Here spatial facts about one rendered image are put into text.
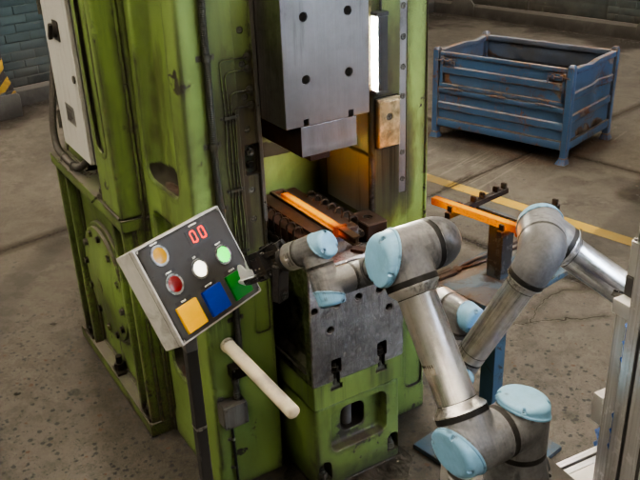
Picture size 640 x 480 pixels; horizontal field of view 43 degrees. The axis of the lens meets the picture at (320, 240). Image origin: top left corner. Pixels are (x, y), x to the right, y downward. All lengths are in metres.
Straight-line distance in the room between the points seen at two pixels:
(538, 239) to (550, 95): 4.14
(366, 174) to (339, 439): 0.97
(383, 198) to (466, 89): 3.59
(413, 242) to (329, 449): 1.42
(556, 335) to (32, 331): 2.56
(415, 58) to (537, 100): 3.35
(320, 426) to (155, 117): 1.20
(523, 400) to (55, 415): 2.34
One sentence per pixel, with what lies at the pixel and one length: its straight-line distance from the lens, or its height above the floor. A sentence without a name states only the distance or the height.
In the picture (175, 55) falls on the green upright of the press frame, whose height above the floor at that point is 1.60.
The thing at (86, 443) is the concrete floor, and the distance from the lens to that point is 3.47.
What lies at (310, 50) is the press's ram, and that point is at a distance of 2.39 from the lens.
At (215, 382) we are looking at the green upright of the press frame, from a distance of 2.82.
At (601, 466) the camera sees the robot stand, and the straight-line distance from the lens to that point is 2.00.
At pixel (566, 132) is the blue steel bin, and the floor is 0.24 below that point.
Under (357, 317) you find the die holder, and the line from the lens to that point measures 2.74.
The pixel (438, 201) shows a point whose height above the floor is 1.03.
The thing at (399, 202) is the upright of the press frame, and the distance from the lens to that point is 2.93.
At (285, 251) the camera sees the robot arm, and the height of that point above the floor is 1.17.
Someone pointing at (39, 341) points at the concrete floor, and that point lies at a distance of 4.21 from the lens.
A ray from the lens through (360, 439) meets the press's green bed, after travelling 3.06.
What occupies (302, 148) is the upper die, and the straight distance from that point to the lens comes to 2.45.
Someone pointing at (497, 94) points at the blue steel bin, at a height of 0.43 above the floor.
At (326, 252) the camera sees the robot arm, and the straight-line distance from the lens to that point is 2.03.
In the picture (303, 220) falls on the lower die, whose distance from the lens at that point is 2.72.
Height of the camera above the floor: 2.10
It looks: 26 degrees down
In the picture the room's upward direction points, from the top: 2 degrees counter-clockwise
